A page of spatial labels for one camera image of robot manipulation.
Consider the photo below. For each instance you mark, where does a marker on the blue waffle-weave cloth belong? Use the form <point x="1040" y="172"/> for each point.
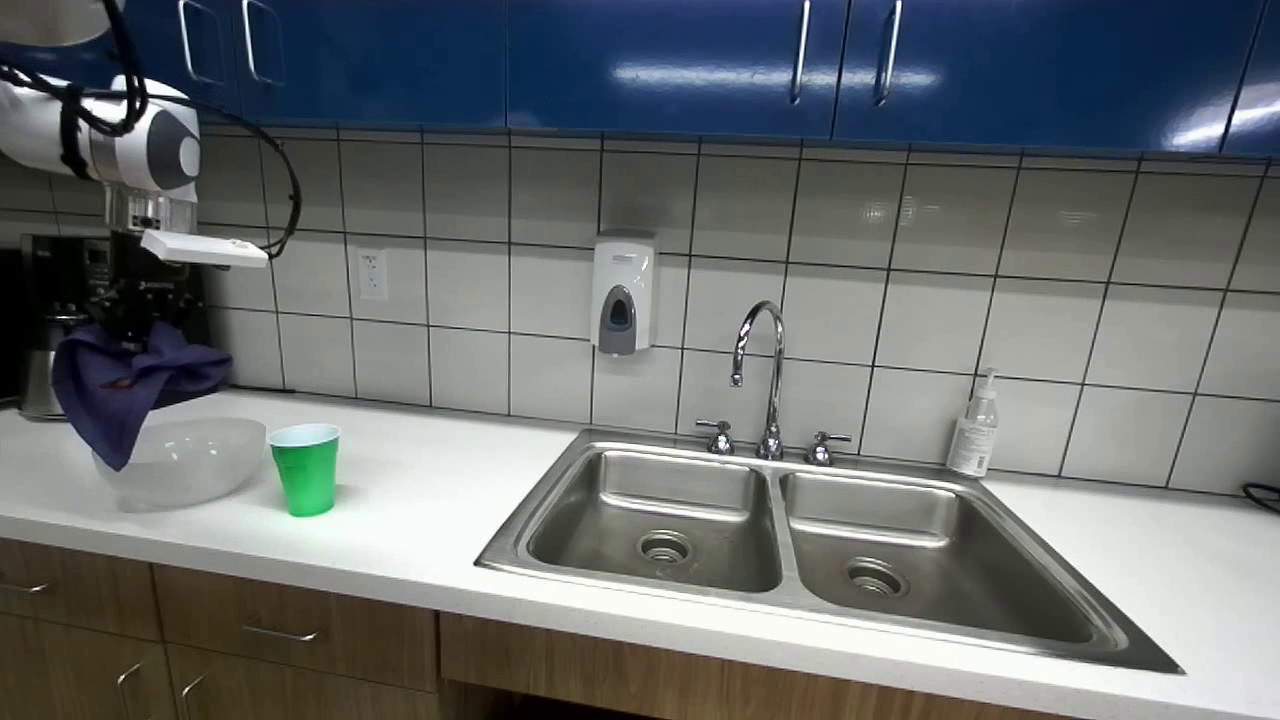
<point x="125" y="387"/>

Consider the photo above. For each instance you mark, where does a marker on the wooden sink front panel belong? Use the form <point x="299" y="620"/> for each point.
<point x="643" y="675"/>

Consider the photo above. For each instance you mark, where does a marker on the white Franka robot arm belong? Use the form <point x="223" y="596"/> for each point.
<point x="42" y="126"/>

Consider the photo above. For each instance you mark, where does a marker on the blue upper cabinet door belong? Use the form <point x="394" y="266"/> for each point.
<point x="665" y="41"/>
<point x="1266" y="82"/>
<point x="164" y="41"/>
<point x="1040" y="65"/>
<point x="373" y="55"/>

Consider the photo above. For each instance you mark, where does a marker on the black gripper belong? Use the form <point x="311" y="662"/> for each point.
<point x="135" y="287"/>

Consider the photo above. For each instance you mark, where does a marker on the green plastic cup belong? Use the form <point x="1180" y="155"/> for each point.
<point x="306" y="482"/>

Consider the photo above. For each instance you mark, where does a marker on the stainless steel double sink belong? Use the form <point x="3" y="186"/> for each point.
<point x="802" y="532"/>

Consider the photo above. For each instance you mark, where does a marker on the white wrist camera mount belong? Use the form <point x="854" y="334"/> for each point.
<point x="201" y="248"/>

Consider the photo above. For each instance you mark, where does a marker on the chrome gooseneck faucet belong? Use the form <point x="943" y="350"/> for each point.
<point x="773" y="401"/>

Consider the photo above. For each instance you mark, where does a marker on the black and steel coffee maker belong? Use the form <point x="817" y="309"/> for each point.
<point x="42" y="280"/>

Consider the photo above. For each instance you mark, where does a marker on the clear plastic bowl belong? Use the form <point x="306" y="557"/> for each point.
<point x="201" y="460"/>

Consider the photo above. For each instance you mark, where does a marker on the white wall outlet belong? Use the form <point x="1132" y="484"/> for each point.
<point x="369" y="277"/>

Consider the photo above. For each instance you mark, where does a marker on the clear pump soap bottle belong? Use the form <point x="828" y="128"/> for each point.
<point x="972" y="440"/>

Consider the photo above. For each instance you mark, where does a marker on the white wall soap dispenser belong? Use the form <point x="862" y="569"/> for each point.
<point x="623" y="302"/>

